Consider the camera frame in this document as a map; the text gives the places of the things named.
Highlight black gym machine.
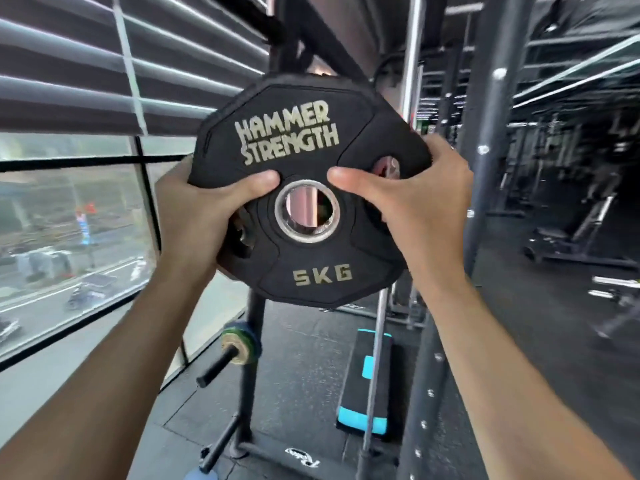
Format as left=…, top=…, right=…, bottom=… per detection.
left=522, top=165, right=640, bottom=270

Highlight black plate storage peg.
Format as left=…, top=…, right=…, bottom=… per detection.
left=196, top=346, right=241, bottom=389

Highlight black window frame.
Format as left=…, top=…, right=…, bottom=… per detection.
left=0, top=136, right=193, bottom=374

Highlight person's left hand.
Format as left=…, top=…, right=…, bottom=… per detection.
left=154, top=155, right=281, bottom=287

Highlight person's left forearm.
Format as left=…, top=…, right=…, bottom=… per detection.
left=0, top=260, right=221, bottom=480

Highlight person's right hand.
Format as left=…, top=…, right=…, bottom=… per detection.
left=327, top=134, right=475, bottom=290

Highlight silver barbell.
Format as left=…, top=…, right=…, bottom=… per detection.
left=355, top=0, right=428, bottom=480

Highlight black rubber weight plate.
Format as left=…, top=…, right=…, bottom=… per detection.
left=187, top=72, right=433, bottom=310

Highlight black and blue step platform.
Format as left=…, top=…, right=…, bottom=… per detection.
left=336, top=329, right=393, bottom=437

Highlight small green weight plate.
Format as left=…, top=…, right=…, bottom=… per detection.
left=220, top=321, right=262, bottom=366

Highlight person's right forearm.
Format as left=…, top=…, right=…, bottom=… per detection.
left=407, top=267, right=636, bottom=480

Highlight grey window blinds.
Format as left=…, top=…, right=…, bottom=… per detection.
left=0, top=0, right=273, bottom=138

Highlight black squat rack frame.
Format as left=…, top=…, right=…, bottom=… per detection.
left=197, top=0, right=538, bottom=480

